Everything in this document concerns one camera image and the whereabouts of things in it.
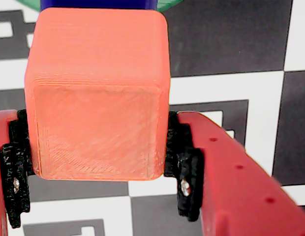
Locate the black white marker mat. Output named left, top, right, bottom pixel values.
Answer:
left=0, top=0, right=305, bottom=236

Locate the blue cube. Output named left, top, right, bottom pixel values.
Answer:
left=40, top=0, right=158, bottom=11

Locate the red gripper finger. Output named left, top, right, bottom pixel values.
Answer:
left=163, top=110, right=305, bottom=236
left=0, top=109, right=35, bottom=236

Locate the green ring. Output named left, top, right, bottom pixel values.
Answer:
left=16, top=0, right=184, bottom=12

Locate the orange cube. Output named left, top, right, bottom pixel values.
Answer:
left=24, top=7, right=172, bottom=182

